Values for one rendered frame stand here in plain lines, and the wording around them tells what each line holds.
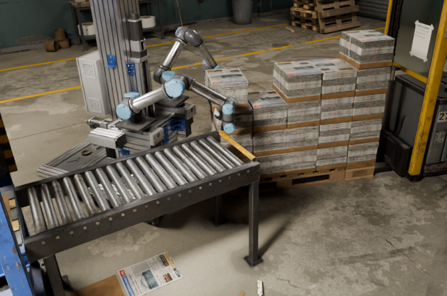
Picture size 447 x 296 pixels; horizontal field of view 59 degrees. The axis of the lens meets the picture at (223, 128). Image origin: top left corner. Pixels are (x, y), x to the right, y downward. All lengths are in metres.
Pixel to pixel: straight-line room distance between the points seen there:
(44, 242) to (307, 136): 2.19
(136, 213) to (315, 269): 1.35
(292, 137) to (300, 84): 0.46
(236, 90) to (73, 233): 1.58
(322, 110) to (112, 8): 1.82
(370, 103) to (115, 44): 2.13
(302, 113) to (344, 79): 0.43
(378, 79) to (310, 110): 0.61
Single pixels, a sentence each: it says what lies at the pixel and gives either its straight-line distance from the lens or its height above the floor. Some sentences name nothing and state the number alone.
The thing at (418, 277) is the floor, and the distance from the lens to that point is 3.08.
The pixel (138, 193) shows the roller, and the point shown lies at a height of 0.80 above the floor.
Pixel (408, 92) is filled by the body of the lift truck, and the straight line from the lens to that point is 4.06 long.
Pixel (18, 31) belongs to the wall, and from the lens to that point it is 9.22.
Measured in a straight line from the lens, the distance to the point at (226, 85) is 3.01.
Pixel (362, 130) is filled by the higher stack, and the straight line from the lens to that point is 3.64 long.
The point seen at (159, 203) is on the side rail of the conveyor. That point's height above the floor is 0.76.
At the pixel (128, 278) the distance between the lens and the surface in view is 2.93.
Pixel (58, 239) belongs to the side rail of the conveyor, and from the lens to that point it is 2.17.
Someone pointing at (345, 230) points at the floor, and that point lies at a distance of 3.28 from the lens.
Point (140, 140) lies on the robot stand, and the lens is 3.03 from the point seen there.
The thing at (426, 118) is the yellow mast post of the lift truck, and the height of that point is 0.66.
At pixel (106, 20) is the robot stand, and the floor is 1.53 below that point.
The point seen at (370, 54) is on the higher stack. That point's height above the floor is 1.18.
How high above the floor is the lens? 2.08
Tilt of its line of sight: 26 degrees down
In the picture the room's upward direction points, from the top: 2 degrees counter-clockwise
